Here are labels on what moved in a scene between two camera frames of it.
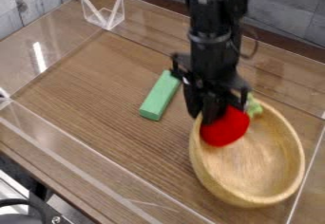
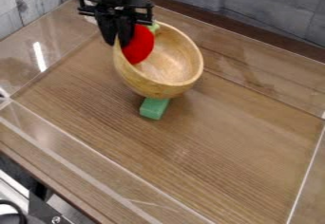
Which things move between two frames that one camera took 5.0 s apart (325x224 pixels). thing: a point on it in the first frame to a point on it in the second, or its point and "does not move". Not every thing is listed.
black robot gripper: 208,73 to 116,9
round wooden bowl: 258,171 to 168,71
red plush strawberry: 228,128 to 141,44
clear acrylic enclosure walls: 213,136 does not move
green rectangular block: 160,96 does not move
